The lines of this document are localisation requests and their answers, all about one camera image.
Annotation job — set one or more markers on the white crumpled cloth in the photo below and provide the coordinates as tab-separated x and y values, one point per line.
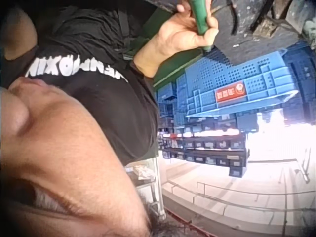
142	172

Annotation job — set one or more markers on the blue perforated crate, red label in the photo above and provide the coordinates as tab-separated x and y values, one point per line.
229	81

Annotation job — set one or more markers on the small metal frame table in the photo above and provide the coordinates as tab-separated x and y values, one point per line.
150	190

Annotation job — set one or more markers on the stack of blue crates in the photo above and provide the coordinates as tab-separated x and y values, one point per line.
168	98

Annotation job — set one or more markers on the person's right hand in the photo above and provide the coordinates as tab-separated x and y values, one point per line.
177	34

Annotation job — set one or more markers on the shelf rack with dark bins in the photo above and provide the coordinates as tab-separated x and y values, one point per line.
209	148

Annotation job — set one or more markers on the metal floor railing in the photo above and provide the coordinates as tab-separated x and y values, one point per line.
234	195

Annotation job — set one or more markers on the green workbench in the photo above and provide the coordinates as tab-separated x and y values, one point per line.
172	71

